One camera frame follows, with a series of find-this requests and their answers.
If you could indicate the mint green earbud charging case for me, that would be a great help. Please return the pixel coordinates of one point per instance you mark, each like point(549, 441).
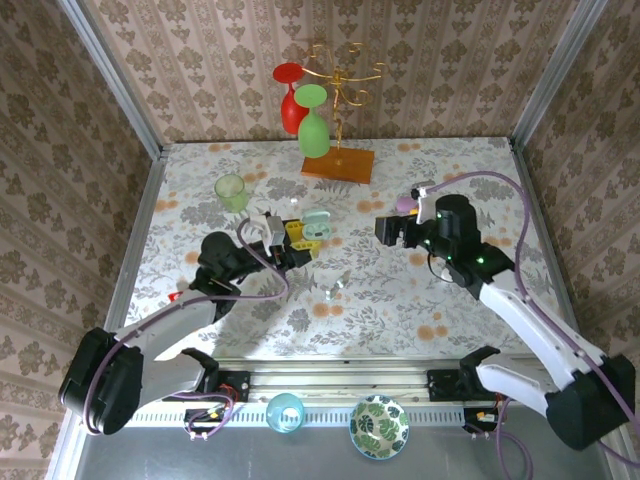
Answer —
point(316, 232)

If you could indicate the purple rounded case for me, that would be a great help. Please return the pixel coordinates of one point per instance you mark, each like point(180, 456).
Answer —
point(405, 203)

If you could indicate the clear wine glass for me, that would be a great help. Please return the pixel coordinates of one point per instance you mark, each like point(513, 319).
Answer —
point(343, 281)

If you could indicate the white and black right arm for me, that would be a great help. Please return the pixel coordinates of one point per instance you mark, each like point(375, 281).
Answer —
point(530, 325)

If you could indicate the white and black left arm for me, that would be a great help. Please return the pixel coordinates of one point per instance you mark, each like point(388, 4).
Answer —
point(165, 320)

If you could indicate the small red tag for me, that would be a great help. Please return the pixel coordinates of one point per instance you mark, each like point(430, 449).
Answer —
point(175, 296)

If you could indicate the green plastic cup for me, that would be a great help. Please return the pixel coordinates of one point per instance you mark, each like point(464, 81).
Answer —
point(232, 197)

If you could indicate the gold glass rack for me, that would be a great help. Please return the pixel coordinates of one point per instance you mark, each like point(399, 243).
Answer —
point(345, 167)

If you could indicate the green plastic wine glass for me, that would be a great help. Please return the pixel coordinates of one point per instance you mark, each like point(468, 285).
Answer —
point(313, 135)

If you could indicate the red plastic wine glass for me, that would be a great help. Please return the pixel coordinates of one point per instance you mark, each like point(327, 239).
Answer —
point(291, 112)

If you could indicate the blue glass cup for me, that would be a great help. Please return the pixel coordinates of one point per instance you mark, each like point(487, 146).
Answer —
point(285, 415)

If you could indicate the white perforated strip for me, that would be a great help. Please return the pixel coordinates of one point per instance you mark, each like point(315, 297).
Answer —
point(330, 416)

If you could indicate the leaf pattern bowl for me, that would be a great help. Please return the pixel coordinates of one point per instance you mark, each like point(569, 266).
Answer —
point(378, 426)

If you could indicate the grey metal sheet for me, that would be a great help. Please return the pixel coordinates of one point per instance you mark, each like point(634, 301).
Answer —
point(200, 460)

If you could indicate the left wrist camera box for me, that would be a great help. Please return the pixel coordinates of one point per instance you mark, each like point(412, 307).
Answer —
point(270, 230)

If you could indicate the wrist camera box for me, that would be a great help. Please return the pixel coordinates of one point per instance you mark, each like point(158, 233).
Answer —
point(425, 205)
point(270, 230)

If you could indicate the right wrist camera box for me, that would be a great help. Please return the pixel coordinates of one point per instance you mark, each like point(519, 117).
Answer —
point(425, 205)

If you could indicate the aluminium table side rail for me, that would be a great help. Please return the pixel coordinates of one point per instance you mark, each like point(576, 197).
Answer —
point(137, 240)
point(539, 225)

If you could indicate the arm base mounting rail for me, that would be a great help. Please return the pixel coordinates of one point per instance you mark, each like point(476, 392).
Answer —
point(340, 380)

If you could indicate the aluminium frame post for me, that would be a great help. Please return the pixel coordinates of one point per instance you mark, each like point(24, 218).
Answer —
point(555, 75)
point(116, 75)

